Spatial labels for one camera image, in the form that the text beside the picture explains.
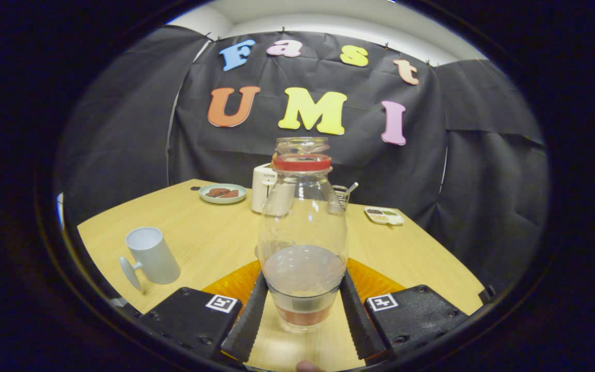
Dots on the pale green plate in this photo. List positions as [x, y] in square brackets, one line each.
[209, 199]

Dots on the black backdrop cloth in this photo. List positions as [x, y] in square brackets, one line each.
[122, 129]

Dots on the white divided snack tray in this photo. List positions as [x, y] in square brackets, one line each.
[384, 216]

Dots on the white toaster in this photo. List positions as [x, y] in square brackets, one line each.
[261, 191]

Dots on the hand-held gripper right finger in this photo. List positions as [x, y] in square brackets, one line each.
[359, 325]

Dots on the brown sausage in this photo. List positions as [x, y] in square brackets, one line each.
[216, 191]
[231, 195]

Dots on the clear plastic juice bottle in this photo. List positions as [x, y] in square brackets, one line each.
[302, 268]

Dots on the pale grey cup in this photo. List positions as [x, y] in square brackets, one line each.
[155, 258]

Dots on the wooden table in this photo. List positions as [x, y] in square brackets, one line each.
[215, 237]

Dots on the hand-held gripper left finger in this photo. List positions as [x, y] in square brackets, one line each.
[248, 325]

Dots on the metal spoon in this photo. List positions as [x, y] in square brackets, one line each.
[352, 188]

